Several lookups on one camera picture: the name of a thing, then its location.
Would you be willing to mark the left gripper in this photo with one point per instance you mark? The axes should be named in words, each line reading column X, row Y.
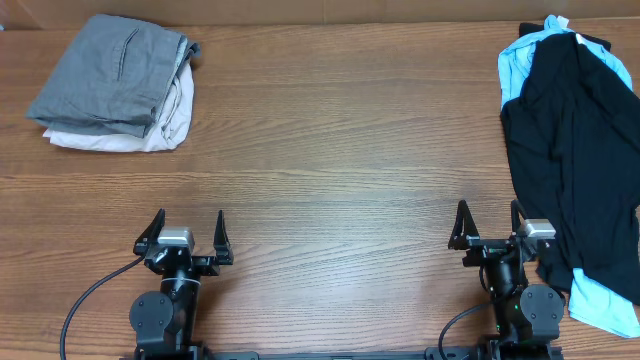
column 210, row 265

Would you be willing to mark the folded white trousers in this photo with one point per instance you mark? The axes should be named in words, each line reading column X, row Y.
column 167, row 133

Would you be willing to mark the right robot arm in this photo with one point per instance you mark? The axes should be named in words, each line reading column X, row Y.
column 527, row 315

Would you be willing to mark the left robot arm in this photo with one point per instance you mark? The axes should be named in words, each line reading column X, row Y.
column 164, row 320

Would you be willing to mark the light blue printed t-shirt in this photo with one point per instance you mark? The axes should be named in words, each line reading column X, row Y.
column 515, row 65

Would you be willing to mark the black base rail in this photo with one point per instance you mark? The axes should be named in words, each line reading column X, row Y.
column 430, row 353

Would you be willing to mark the black t-shirt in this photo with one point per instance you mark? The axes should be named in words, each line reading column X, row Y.
column 575, row 150

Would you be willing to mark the folded grey trousers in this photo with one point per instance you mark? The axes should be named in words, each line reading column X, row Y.
column 113, row 78

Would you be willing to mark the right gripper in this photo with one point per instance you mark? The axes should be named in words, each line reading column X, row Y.
column 464, row 235

